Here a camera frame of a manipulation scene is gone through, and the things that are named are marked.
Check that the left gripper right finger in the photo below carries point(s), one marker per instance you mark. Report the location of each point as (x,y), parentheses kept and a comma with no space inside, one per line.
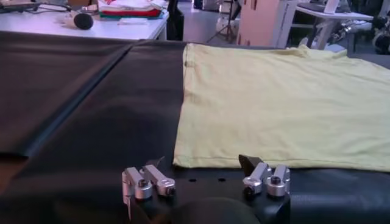
(274,182)

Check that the black table cover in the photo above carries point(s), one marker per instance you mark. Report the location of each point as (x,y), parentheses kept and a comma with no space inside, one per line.
(122,128)
(45,85)

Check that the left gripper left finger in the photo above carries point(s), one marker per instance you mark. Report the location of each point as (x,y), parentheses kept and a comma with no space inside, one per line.
(143,184)

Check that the yellow green t-shirt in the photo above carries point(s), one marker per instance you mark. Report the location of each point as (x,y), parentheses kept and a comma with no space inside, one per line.
(274,106)

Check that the black round speaker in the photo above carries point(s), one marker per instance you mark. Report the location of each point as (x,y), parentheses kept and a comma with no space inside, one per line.
(83,21)

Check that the black monitor stand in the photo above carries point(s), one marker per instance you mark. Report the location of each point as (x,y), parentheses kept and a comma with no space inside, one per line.
(228,24)

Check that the stack of folded clothes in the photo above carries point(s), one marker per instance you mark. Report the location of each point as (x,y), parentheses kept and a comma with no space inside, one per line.
(131,9)

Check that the long white desk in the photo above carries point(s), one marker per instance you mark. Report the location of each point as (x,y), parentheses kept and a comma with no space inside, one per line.
(122,30)

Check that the white tissue packet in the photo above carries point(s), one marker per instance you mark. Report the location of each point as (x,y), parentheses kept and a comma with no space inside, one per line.
(132,21)

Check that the tall white cardboard box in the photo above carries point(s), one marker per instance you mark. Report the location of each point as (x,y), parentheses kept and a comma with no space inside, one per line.
(259,24)

